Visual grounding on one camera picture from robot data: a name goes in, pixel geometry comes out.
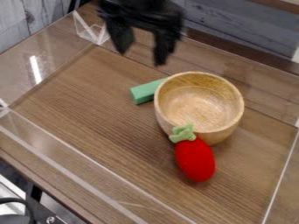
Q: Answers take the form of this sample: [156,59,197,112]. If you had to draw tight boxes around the wooden bowl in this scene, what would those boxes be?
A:
[153,72,245,145]

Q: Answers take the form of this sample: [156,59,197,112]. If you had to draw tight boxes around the red plush strawberry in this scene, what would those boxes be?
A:
[168,123,216,182]

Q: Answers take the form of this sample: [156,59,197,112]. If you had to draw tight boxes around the green block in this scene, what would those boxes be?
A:
[129,78,165,105]

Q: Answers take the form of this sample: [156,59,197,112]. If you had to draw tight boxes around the clear acrylic corner bracket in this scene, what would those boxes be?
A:
[72,11,110,46]

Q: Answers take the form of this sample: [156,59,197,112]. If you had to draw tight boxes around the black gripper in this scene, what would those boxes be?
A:
[97,0,184,67]

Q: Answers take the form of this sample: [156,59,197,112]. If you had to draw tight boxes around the black table leg bracket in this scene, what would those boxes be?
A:
[25,183,66,224]

